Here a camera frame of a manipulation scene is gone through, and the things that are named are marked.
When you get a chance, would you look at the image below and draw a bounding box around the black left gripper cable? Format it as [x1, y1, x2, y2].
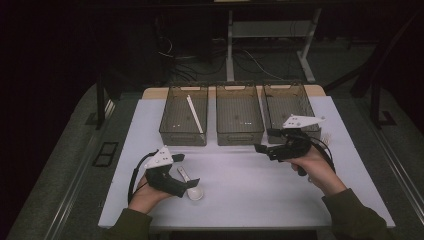
[127, 149, 160, 205]

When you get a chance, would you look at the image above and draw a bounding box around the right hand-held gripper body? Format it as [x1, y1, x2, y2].
[266, 114, 326, 177]

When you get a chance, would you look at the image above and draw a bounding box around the white floor cable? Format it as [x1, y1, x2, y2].
[243, 49, 286, 81]

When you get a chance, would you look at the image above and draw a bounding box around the white plastic spoon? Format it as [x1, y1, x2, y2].
[176, 165, 204, 202]

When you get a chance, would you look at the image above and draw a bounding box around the white metal desk frame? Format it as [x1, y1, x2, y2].
[226, 8, 323, 84]

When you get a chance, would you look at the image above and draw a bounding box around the translucent grey storage bin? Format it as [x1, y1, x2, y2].
[261, 82, 323, 145]
[215, 83, 266, 147]
[158, 84, 209, 147]

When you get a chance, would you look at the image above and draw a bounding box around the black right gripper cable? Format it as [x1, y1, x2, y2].
[308, 134, 337, 174]

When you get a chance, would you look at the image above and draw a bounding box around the person's left hand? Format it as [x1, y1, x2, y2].
[128, 174, 174, 215]

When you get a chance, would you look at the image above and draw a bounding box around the white chopstick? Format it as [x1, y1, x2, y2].
[185, 94, 202, 134]
[187, 94, 205, 134]

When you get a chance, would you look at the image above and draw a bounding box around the black floor cable bundle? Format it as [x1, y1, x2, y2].
[156, 34, 231, 83]

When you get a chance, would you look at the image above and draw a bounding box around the black metal stand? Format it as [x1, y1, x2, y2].
[95, 71, 116, 131]
[369, 79, 398, 129]

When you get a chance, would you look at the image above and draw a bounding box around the person's right hand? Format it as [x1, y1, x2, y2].
[284, 145, 348, 198]

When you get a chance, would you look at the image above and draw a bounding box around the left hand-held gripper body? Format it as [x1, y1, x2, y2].
[143, 145, 188, 198]

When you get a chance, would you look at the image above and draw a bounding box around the white table mat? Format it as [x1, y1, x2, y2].
[98, 95, 396, 229]

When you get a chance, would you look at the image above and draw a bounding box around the aluminium rail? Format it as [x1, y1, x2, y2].
[43, 99, 116, 240]
[366, 109, 424, 214]

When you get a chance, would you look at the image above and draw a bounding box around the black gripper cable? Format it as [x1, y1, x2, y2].
[308, 134, 337, 174]
[127, 149, 160, 205]

